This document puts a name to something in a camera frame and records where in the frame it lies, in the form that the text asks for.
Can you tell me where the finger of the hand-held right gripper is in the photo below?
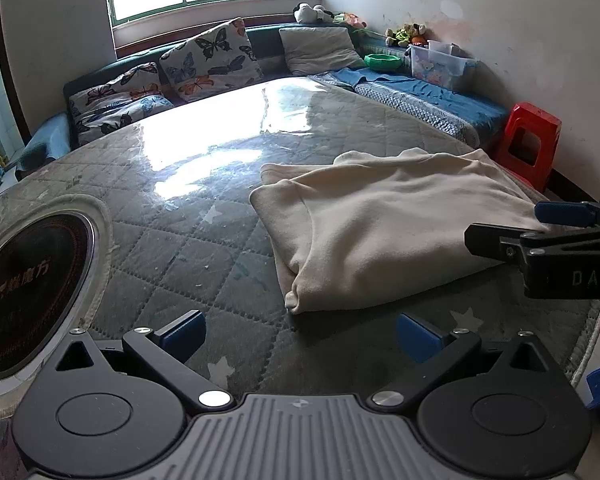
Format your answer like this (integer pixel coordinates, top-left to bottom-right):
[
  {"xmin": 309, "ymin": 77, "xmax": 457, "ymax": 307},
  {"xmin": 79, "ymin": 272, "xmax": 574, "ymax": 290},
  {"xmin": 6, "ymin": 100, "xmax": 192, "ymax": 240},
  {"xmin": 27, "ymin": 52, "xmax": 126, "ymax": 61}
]
[
  {"xmin": 534, "ymin": 200, "xmax": 600, "ymax": 230},
  {"xmin": 464, "ymin": 223, "xmax": 600, "ymax": 267}
]

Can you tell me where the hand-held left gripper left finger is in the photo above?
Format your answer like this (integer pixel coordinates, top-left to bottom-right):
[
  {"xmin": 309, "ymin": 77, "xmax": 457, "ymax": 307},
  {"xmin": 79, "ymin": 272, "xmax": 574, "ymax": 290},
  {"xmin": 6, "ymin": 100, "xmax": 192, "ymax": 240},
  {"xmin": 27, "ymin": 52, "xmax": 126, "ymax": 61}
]
[{"xmin": 50, "ymin": 310, "xmax": 234, "ymax": 412}]

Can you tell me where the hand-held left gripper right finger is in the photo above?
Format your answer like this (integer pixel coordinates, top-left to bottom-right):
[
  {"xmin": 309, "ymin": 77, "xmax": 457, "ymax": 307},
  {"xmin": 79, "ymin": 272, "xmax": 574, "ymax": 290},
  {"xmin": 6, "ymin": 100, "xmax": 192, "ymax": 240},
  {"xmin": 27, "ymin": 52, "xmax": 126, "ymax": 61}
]
[{"xmin": 370, "ymin": 312, "xmax": 567, "ymax": 412}]

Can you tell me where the cream sweatshirt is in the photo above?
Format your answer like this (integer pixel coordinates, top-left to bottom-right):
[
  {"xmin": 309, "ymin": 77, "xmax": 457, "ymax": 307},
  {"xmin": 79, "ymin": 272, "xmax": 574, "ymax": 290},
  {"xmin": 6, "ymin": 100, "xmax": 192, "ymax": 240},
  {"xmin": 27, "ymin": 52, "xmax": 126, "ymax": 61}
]
[{"xmin": 250, "ymin": 147, "xmax": 553, "ymax": 315}]

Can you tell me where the grey quilted star table cover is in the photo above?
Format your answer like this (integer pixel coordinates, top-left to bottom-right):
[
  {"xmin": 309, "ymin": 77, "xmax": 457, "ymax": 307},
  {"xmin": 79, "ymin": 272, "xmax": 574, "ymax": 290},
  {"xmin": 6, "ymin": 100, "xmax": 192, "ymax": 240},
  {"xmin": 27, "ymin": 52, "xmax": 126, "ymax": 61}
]
[{"xmin": 0, "ymin": 77, "xmax": 600, "ymax": 480}]

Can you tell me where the red plastic stool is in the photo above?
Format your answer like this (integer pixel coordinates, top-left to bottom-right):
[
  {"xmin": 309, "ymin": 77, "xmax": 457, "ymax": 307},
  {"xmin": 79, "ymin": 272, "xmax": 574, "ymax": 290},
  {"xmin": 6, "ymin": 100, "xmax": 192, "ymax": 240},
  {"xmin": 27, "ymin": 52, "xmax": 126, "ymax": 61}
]
[{"xmin": 495, "ymin": 102, "xmax": 562, "ymax": 191}]

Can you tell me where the blue bed sheet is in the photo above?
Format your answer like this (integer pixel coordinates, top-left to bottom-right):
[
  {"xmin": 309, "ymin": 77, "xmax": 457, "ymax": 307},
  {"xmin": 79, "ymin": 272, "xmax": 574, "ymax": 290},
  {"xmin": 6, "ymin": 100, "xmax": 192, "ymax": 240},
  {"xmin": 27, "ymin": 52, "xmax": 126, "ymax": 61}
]
[{"xmin": 332, "ymin": 66, "xmax": 511, "ymax": 133}]

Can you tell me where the grey patterned mattress pad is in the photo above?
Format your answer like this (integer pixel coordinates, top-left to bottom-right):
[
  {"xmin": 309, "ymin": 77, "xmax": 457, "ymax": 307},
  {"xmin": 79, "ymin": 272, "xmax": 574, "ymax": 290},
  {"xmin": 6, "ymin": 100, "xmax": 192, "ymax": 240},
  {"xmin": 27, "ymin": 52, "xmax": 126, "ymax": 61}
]
[{"xmin": 307, "ymin": 72, "xmax": 481, "ymax": 145}]

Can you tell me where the round black induction cooktop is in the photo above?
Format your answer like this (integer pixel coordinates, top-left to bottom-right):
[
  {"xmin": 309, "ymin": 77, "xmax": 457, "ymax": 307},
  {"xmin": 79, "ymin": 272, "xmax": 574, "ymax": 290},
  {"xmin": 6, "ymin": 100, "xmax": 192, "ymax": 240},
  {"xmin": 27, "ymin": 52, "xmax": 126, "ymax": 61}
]
[{"xmin": 0, "ymin": 212, "xmax": 95, "ymax": 373}]

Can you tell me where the clear plastic storage box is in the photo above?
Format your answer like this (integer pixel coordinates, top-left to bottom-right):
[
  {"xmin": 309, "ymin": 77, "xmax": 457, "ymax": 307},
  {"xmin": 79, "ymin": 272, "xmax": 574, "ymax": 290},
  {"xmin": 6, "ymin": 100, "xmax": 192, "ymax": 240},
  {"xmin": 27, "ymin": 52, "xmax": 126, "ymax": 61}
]
[{"xmin": 409, "ymin": 40, "xmax": 481, "ymax": 93}]

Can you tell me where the green plastic bowl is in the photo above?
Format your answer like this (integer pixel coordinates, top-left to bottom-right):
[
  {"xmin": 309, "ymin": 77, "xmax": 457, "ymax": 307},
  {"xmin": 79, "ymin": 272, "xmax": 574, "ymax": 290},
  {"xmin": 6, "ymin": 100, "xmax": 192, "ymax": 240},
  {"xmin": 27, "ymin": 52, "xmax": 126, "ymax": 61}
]
[{"xmin": 365, "ymin": 53, "xmax": 402, "ymax": 72}]

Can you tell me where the green plush toy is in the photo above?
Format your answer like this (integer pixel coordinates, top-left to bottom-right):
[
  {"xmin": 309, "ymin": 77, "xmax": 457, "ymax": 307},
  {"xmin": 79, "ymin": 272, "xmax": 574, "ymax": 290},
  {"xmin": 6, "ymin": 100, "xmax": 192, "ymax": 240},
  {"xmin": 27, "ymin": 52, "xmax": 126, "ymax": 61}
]
[{"xmin": 385, "ymin": 27, "xmax": 413, "ymax": 49}]

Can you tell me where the blue armrest cover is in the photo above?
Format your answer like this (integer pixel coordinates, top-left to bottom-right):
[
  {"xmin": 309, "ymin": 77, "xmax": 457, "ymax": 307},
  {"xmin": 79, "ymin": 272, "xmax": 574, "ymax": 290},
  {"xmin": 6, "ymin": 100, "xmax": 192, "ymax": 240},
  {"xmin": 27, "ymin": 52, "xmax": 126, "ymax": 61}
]
[{"xmin": 15, "ymin": 112, "xmax": 73, "ymax": 181}]

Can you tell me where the butterfly print cushion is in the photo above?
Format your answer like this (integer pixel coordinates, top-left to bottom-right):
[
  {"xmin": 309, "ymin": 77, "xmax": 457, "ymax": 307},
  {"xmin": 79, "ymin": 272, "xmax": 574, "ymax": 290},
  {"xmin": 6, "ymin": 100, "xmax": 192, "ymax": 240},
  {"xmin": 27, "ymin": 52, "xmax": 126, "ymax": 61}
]
[
  {"xmin": 70, "ymin": 62, "xmax": 175, "ymax": 145},
  {"xmin": 159, "ymin": 17, "xmax": 265, "ymax": 103}
]

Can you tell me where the grey cushion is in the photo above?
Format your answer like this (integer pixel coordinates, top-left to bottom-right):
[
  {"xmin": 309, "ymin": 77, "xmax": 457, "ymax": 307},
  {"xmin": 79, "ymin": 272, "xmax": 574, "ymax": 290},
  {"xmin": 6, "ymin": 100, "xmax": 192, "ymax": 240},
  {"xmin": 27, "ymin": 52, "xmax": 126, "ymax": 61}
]
[{"xmin": 279, "ymin": 26, "xmax": 366, "ymax": 77}]

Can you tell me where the colourful plush toy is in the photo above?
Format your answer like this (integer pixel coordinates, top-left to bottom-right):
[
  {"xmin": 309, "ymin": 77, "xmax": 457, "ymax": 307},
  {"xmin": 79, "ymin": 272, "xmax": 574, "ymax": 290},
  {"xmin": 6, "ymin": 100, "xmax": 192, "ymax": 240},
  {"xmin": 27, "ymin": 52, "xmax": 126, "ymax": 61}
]
[{"xmin": 335, "ymin": 11, "xmax": 368, "ymax": 31}]

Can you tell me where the panda plush toy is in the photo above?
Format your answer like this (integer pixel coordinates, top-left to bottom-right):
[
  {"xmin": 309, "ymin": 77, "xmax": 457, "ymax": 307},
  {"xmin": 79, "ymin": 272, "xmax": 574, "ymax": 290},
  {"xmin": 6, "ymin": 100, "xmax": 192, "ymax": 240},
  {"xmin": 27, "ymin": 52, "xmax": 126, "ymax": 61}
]
[{"xmin": 293, "ymin": 2, "xmax": 336, "ymax": 25}]

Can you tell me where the dark teal sofa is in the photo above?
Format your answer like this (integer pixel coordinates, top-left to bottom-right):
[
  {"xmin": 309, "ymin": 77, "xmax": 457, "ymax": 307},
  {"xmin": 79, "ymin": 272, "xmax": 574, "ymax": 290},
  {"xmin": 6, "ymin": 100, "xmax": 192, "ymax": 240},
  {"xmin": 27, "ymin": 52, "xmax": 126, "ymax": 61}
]
[{"xmin": 62, "ymin": 22, "xmax": 371, "ymax": 151}]

